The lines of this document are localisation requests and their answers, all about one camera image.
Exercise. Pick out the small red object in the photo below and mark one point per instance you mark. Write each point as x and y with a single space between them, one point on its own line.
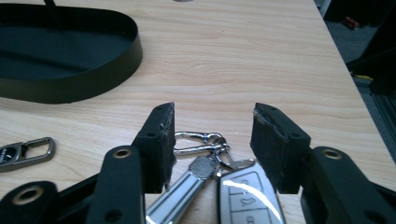
350 22

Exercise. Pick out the black key rack with tray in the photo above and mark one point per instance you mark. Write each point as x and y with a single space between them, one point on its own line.
71 56

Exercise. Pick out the silver car key bunch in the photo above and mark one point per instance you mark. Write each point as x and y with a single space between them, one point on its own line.
246 196

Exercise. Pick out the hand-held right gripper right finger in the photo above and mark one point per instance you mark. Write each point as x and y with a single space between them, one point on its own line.
274 149

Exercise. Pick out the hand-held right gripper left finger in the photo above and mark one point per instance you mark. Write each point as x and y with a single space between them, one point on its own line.
157 146

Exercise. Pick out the black metal stand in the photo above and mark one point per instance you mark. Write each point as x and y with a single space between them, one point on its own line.
378 53

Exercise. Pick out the aluminium floor rail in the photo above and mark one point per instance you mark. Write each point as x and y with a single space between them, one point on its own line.
381 105

